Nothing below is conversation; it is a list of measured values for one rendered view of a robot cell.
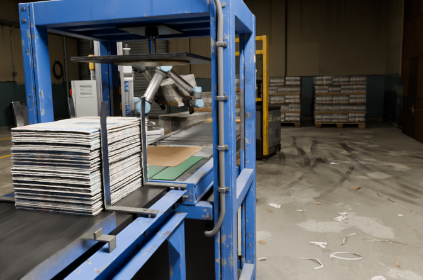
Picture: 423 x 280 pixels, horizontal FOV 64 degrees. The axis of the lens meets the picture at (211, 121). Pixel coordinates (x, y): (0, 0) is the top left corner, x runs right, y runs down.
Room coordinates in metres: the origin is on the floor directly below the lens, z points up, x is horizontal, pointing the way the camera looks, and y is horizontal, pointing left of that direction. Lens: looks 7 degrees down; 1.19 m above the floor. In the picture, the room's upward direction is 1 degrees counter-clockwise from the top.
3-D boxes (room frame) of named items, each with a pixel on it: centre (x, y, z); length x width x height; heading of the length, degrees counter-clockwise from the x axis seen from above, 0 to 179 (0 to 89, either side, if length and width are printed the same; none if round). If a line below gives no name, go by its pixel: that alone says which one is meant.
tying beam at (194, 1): (1.72, 0.29, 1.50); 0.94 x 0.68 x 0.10; 75
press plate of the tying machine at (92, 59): (1.72, 0.29, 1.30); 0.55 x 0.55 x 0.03; 75
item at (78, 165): (1.17, 0.44, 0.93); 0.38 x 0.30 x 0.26; 165
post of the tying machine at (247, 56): (1.90, -0.21, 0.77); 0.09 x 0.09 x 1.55; 75
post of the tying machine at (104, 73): (2.12, 0.63, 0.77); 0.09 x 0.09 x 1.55; 75
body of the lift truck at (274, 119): (5.46, -0.73, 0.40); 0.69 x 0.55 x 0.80; 56
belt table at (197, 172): (1.72, 0.29, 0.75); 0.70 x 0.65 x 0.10; 165
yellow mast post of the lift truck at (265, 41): (4.97, -0.79, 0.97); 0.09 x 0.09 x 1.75; 56
